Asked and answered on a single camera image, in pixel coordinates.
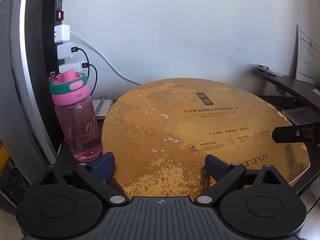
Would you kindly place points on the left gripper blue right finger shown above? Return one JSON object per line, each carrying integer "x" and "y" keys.
{"x": 228, "y": 177}

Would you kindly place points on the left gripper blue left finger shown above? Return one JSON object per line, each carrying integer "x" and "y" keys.
{"x": 89, "y": 179}

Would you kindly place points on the gold round box lid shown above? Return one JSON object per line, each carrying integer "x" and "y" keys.
{"x": 161, "y": 132}

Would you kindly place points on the white paper sheet stack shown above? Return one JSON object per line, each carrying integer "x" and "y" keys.
{"x": 301, "y": 115}

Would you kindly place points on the dark raised desk shelf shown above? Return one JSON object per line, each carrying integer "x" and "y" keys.
{"x": 301, "y": 90}

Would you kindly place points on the spiral notebook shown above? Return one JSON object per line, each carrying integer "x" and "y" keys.
{"x": 102, "y": 107}

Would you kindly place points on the framed certificate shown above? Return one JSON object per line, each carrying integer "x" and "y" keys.
{"x": 307, "y": 69}

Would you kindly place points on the grey computer monitor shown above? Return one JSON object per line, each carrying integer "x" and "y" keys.
{"x": 27, "y": 112}

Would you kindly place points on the pink water bottle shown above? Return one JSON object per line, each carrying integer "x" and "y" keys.
{"x": 74, "y": 108}

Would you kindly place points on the white charger bottom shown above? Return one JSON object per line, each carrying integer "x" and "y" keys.
{"x": 76, "y": 66}

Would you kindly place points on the white charger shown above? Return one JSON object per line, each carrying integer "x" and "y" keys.
{"x": 76, "y": 66}
{"x": 61, "y": 33}
{"x": 66, "y": 51}

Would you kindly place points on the white charger middle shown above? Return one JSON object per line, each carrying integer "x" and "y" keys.
{"x": 66, "y": 51}

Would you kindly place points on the white charger top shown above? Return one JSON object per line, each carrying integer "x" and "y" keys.
{"x": 61, "y": 33}

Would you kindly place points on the black power strip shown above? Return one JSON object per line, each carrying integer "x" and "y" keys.
{"x": 52, "y": 15}

